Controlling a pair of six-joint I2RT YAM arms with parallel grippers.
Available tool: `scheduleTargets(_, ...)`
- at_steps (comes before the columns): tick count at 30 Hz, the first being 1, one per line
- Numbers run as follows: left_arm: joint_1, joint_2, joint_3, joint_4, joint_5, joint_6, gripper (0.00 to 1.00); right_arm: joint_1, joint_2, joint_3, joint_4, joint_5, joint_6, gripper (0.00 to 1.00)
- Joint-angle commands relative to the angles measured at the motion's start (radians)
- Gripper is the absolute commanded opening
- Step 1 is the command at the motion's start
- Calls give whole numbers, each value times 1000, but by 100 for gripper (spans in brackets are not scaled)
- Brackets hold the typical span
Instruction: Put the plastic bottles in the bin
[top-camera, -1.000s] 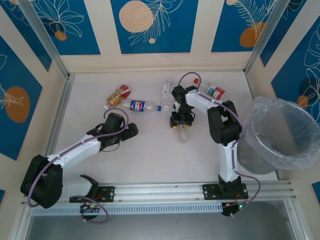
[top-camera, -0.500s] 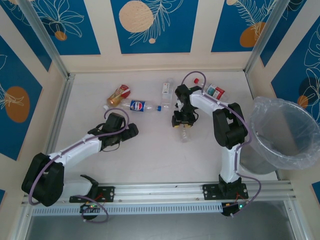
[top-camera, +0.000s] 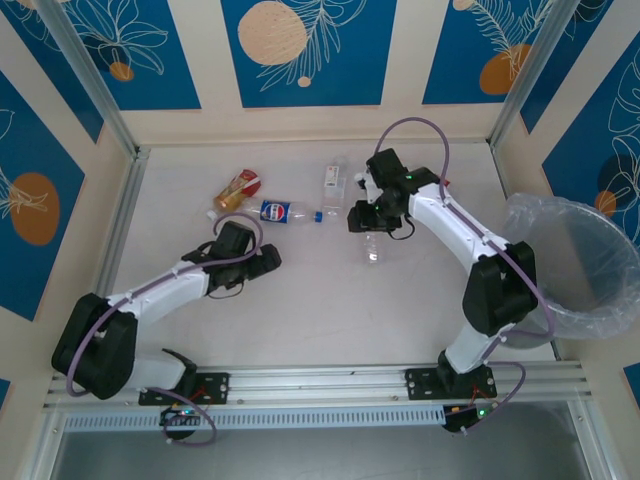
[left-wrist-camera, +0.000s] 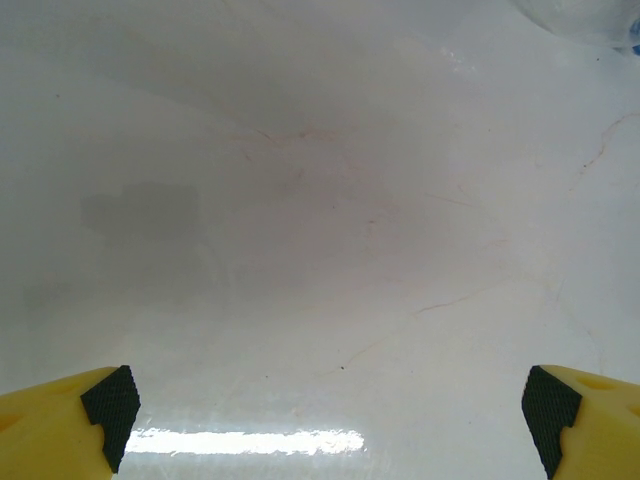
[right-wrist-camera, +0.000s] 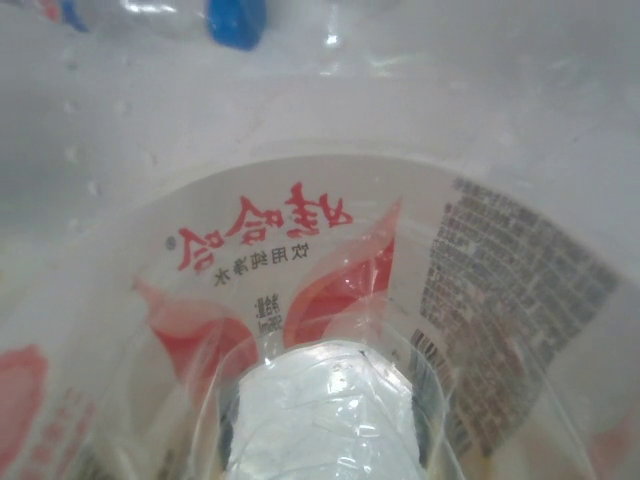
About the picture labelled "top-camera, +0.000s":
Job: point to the yellow tea bottle red label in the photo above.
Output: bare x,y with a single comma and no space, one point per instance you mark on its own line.
240,187

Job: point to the Pepsi bottle with blue cap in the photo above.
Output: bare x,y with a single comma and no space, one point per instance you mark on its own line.
280,211

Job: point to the clear bottle red white label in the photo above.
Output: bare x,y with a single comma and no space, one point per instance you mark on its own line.
374,247

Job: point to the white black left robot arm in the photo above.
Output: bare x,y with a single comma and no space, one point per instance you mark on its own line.
165,292

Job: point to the trash bin with clear bag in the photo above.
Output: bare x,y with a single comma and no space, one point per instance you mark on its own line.
520,215

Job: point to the clear bottle white orange label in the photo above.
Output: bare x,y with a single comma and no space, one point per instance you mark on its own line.
334,192

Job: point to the small circuit board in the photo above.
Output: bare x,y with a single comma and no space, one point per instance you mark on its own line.
465,417
180,414

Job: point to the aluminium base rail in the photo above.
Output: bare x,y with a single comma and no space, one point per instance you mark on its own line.
320,382

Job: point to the aluminium frame post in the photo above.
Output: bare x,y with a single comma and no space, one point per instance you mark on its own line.
531,70
89,75

